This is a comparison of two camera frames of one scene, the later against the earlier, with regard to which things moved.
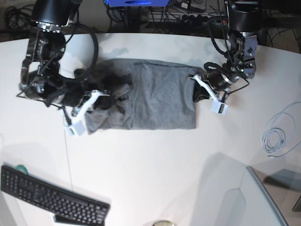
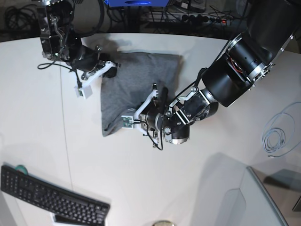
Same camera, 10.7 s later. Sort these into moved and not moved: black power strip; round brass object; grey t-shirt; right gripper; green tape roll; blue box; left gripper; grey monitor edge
Moved: right gripper; left gripper; grey t-shirt
Not moved: grey monitor edge; round brass object; green tape roll; black power strip; blue box
